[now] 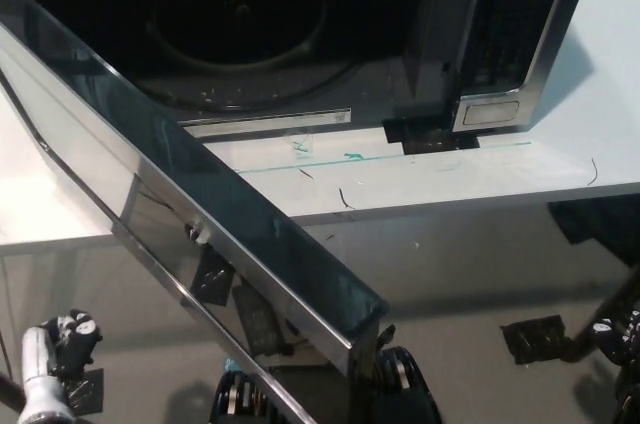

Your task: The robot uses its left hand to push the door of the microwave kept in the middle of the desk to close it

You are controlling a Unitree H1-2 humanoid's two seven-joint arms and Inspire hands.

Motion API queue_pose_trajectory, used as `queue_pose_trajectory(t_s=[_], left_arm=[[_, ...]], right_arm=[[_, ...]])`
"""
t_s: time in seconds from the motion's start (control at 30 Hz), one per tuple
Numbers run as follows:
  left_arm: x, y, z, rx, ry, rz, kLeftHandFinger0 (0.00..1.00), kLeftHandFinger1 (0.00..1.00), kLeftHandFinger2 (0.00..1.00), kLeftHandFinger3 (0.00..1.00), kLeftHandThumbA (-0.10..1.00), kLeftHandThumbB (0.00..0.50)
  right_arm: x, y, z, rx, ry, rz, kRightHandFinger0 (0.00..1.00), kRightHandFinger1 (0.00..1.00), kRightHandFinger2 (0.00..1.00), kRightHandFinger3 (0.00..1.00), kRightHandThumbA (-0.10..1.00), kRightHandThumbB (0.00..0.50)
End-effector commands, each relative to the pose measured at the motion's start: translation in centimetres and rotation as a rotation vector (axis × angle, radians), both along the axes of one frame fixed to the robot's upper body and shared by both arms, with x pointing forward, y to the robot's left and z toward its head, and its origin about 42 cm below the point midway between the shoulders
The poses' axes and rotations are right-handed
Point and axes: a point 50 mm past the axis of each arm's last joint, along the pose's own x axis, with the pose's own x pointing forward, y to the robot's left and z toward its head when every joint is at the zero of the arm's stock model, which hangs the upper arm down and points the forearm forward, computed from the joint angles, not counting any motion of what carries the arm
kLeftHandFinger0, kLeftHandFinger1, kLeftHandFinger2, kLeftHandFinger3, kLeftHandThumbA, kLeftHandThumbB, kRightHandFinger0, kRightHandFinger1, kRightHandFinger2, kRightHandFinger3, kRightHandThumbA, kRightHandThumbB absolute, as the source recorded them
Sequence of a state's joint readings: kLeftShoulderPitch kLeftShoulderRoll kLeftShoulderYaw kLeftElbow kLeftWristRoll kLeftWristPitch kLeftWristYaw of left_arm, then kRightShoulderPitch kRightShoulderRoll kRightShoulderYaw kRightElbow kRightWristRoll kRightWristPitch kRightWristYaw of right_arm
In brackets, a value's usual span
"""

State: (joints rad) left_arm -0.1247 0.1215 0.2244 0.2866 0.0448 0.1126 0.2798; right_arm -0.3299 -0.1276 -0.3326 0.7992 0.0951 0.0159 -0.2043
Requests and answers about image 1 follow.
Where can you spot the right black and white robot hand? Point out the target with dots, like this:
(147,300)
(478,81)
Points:
(627,344)

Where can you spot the glass microwave turntable plate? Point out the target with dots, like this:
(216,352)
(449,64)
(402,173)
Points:
(240,51)

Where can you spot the black metal table leg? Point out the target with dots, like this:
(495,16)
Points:
(602,311)

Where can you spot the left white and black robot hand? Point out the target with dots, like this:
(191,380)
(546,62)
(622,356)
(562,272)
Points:
(75,339)

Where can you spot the black floor outlet box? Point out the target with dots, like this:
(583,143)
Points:
(87,394)
(530,339)

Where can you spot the black object under table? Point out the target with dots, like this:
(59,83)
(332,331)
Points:
(595,221)

